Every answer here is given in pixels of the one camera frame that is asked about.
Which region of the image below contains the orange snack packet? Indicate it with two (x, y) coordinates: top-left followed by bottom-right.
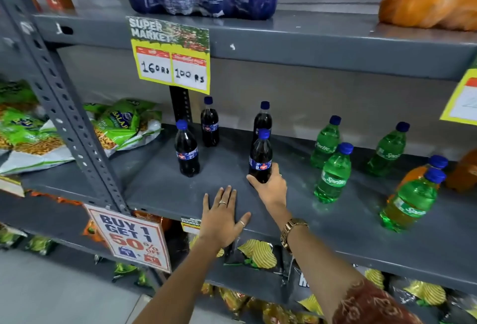
(29, 189), (83, 207)
(81, 219), (109, 248)

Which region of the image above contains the grey metal shelf rack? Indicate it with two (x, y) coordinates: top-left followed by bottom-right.
(0, 0), (477, 324)

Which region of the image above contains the person's right forearm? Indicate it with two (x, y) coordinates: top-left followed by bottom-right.
(275, 208), (373, 324)

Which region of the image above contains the small yellow shelf label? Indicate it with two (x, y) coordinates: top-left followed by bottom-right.
(180, 216), (202, 235)

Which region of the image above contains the gold wristwatch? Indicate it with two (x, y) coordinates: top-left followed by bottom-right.
(280, 218), (310, 254)

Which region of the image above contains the green soda bottle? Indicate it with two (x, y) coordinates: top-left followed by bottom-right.
(379, 168), (447, 233)
(366, 122), (411, 177)
(310, 115), (342, 170)
(314, 142), (354, 204)

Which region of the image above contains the pile of yellow snack packets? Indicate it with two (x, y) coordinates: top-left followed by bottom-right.
(200, 282), (329, 324)

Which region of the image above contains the person's left forearm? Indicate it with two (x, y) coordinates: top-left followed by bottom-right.
(132, 237), (226, 324)

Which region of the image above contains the yellow and green price sign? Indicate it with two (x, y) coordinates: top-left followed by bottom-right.
(126, 16), (211, 95)

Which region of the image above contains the black chip packet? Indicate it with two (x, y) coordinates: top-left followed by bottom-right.
(223, 238), (284, 275)
(388, 276), (448, 309)
(446, 293), (477, 322)
(286, 256), (325, 317)
(357, 267), (387, 291)

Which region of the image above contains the cola bottle with blue cap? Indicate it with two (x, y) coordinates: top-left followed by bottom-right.
(175, 119), (200, 178)
(248, 129), (274, 184)
(253, 101), (273, 142)
(200, 96), (220, 148)

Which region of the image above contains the person's right hand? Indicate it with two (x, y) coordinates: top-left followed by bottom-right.
(246, 163), (292, 221)

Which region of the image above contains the orange soda bottle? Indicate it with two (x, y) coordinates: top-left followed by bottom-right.
(445, 148), (477, 193)
(388, 155), (449, 201)

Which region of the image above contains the green and white snack packet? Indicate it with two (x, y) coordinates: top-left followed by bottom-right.
(0, 119), (76, 176)

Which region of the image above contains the patterned rust sleeve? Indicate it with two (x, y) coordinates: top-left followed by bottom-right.
(331, 278), (426, 324)

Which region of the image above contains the small green packet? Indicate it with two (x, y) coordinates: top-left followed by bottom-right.
(113, 261), (154, 288)
(25, 235), (59, 256)
(0, 222), (28, 250)

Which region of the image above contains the white and red offer sign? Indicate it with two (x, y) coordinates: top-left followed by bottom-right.
(83, 203), (172, 274)

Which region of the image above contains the person's left hand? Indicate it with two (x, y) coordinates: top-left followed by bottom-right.
(199, 185), (252, 250)

